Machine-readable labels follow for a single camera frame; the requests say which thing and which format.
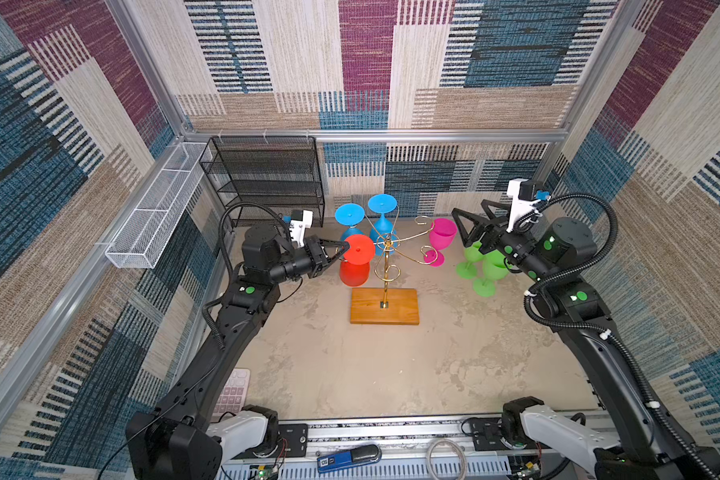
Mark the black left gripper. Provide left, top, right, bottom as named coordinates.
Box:
left=266, top=238, right=347, bottom=288

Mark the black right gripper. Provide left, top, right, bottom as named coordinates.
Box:
left=451, top=198, right=555, bottom=284

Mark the red wine glass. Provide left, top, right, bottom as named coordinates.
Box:
left=339, top=234, right=376, bottom=287

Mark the blue wine glass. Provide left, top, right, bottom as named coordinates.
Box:
left=368, top=194, right=397, bottom=256
left=335, top=203, right=365, bottom=241

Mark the magenta wine glass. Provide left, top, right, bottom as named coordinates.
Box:
left=424, top=218, right=458, bottom=267

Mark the green wine glass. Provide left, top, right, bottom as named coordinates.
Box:
left=473, top=250, right=509, bottom=297
left=456, top=241, right=485, bottom=280

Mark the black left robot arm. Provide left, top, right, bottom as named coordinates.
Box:
left=123, top=208, right=350, bottom=479

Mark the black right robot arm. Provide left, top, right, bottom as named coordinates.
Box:
left=452, top=193, right=720, bottom=479

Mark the wooden rack base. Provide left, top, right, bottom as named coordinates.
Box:
left=350, top=288, right=420, bottom=325

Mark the black mesh shelf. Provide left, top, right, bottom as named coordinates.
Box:
left=199, top=136, right=326, bottom=226

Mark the white pink calculator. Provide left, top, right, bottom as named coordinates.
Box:
left=212, top=368, right=251, bottom=421

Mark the blue black stapler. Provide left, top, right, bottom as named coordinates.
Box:
left=317, top=444, right=382, bottom=474

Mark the gold wire glass rack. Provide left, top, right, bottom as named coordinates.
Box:
left=373, top=201, right=435, bottom=289

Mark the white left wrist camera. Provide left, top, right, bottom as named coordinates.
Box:
left=283, top=209, right=314, bottom=247

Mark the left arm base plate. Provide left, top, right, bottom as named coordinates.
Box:
left=275, top=423, right=309, bottom=459

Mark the white wire basket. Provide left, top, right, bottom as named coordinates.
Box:
left=105, top=142, right=205, bottom=269

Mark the aluminium mounting rail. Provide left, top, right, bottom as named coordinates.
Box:
left=213, top=405, right=617, bottom=479

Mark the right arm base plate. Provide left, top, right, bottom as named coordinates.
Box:
left=466, top=417, right=508, bottom=452

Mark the grey coiled cable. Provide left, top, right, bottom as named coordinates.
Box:
left=425, top=437, right=468, bottom=480

